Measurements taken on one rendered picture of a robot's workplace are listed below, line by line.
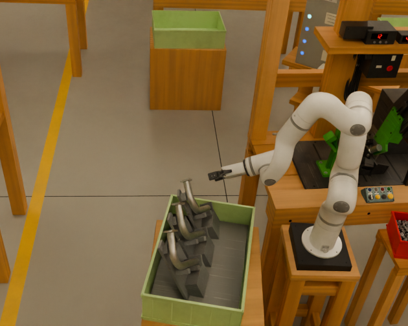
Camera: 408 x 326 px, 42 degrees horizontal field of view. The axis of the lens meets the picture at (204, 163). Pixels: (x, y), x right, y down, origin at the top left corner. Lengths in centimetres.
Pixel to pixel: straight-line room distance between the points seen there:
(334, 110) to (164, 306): 102
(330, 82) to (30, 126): 274
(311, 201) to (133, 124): 237
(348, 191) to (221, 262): 66
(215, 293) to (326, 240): 56
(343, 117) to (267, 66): 98
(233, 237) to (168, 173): 173
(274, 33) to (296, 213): 92
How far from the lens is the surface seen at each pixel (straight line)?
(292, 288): 256
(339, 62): 301
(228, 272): 243
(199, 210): 239
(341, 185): 225
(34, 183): 421
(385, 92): 315
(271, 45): 284
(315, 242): 252
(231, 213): 261
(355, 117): 198
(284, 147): 215
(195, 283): 227
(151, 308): 226
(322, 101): 203
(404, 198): 298
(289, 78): 307
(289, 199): 275
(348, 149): 213
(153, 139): 457
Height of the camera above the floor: 271
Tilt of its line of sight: 39 degrees down
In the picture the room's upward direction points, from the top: 5 degrees clockwise
